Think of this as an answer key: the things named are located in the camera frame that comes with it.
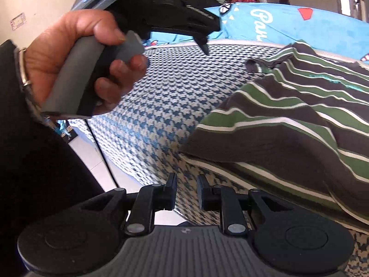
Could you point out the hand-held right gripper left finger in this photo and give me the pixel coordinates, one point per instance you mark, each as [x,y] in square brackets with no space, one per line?
[172,193]

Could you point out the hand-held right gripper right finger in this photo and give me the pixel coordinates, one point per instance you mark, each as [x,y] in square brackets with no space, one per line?
[202,193]

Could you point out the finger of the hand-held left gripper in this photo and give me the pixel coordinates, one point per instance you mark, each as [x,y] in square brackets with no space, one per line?
[206,44]

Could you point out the green brown striped t-shirt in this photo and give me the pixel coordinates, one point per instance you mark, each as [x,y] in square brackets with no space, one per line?
[274,115]

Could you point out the person's left forearm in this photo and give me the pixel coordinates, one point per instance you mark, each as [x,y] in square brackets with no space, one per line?
[28,164]

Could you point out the person's left hand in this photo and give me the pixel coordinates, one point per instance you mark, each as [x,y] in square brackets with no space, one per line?
[57,46]

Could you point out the houndstooth sofa mat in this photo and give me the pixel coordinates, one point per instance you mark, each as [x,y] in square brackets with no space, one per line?
[161,106]

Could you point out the blue printed sofa cover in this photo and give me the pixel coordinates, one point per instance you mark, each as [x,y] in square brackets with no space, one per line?
[288,28]

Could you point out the metal bangle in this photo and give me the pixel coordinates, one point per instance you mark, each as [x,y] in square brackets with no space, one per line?
[24,75]

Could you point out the wall socket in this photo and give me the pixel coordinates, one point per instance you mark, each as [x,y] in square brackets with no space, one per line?
[18,21]

